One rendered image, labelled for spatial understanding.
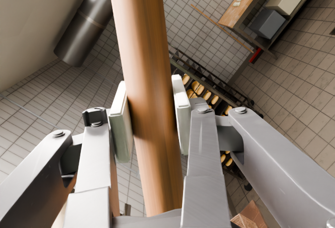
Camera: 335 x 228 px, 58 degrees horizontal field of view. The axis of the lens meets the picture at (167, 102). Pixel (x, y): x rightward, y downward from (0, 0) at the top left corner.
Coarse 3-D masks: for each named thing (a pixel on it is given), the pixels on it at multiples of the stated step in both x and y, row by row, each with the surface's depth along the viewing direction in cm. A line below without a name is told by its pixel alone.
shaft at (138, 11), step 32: (128, 0) 16; (160, 0) 17; (128, 32) 17; (160, 32) 17; (128, 64) 18; (160, 64) 18; (128, 96) 19; (160, 96) 18; (160, 128) 19; (160, 160) 20; (160, 192) 20
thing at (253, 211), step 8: (248, 208) 227; (256, 208) 219; (264, 208) 230; (248, 216) 222; (256, 216) 215; (264, 216) 216; (272, 216) 226; (256, 224) 210; (264, 224) 204; (272, 224) 212
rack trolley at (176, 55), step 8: (176, 48) 402; (176, 56) 361; (184, 64) 403; (192, 64) 406; (200, 64) 412; (192, 72) 382; (200, 72) 369; (208, 72) 415; (192, 80) 397; (208, 80) 372; (216, 88) 415; (224, 88) 392; (232, 88) 424; (232, 96) 381; (240, 104) 434; (248, 104) 432; (256, 112) 388
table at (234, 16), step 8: (248, 0) 419; (256, 0) 423; (304, 0) 428; (232, 8) 471; (240, 8) 431; (248, 8) 426; (296, 8) 436; (224, 16) 486; (232, 16) 444; (240, 16) 425; (288, 16) 444; (224, 24) 458; (232, 24) 428; (240, 32) 436; (280, 32) 440; (256, 40) 499; (264, 40) 471; (272, 40) 445; (256, 48) 515; (264, 48) 444; (272, 56) 449
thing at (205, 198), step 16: (192, 112) 16; (208, 112) 15; (192, 128) 14; (208, 128) 14; (192, 144) 12; (208, 144) 12; (192, 160) 11; (208, 160) 11; (192, 176) 9; (208, 176) 9; (192, 192) 9; (208, 192) 8; (224, 192) 8; (192, 208) 8; (208, 208) 8; (224, 208) 8; (192, 224) 7; (208, 224) 7; (224, 224) 7
